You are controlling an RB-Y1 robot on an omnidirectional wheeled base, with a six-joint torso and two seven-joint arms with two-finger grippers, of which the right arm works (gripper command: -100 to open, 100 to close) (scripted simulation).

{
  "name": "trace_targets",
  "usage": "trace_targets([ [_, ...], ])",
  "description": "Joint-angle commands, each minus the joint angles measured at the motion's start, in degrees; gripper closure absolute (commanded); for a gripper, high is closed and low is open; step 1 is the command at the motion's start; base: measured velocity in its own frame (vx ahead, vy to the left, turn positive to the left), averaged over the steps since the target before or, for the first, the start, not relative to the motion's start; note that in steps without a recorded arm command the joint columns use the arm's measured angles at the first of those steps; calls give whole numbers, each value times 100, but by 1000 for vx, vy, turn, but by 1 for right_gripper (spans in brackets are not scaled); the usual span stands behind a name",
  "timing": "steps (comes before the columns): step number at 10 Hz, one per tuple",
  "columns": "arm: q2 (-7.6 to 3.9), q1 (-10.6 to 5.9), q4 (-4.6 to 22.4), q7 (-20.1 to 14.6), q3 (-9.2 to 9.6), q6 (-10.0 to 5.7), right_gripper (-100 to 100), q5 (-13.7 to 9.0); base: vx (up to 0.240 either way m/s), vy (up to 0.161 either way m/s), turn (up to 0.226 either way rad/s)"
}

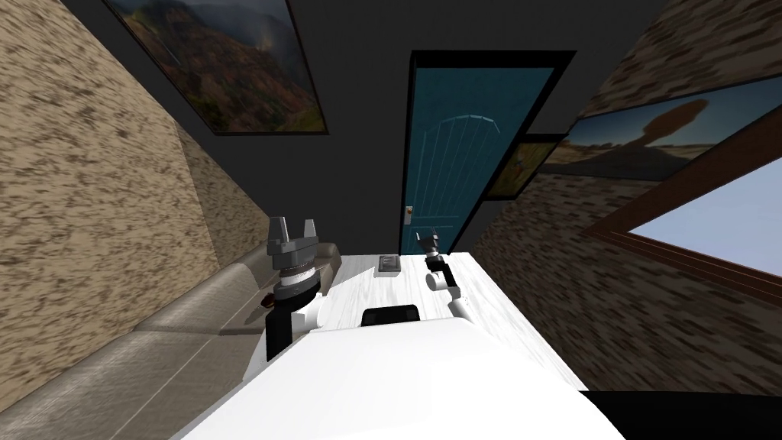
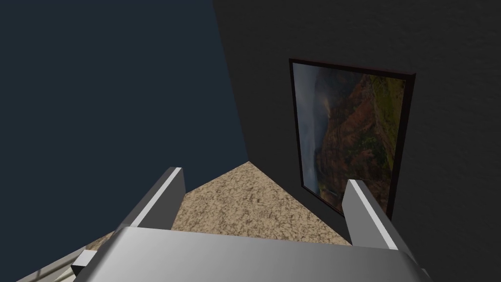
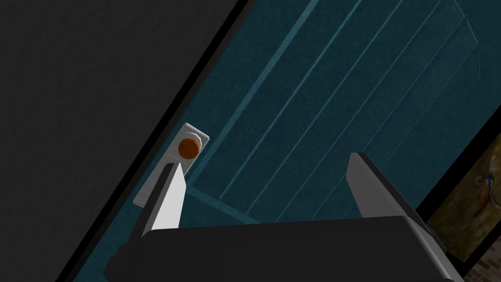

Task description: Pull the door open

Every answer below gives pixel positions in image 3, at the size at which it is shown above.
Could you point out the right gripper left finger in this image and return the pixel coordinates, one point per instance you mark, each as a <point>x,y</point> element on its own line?
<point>170,203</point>

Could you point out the dark framed wall picture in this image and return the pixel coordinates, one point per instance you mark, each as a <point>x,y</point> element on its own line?
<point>469,211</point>

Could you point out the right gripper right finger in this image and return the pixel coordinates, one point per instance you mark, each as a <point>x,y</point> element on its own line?
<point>375,192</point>

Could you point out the teal panelled door leaf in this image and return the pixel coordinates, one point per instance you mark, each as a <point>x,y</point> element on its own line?
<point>321,117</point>

